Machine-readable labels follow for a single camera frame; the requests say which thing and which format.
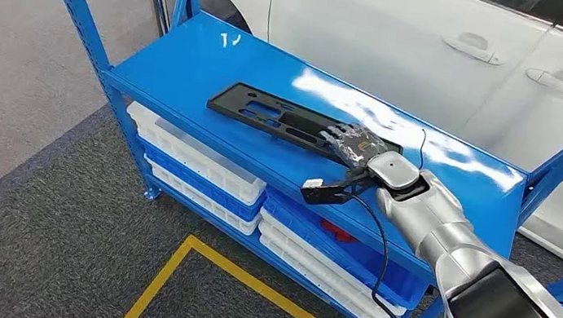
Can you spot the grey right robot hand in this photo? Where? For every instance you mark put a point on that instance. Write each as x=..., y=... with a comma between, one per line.
x=357, y=145

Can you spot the black plastic panel part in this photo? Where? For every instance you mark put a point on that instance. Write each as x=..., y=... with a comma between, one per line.
x=229, y=102

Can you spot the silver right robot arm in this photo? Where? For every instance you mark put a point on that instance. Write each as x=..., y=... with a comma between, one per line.
x=442, y=222

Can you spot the blue metal shelf rack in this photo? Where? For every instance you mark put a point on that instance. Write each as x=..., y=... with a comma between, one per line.
x=207, y=61

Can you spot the small red item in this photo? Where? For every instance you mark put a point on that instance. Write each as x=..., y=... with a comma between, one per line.
x=337, y=232

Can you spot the white car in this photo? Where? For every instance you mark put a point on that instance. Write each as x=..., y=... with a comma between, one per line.
x=359, y=26

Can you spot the blue plastic bin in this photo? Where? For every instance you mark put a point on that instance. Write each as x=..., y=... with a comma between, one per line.
x=202, y=185
x=381, y=271

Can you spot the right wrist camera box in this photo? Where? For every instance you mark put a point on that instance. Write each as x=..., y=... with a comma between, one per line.
x=326, y=192

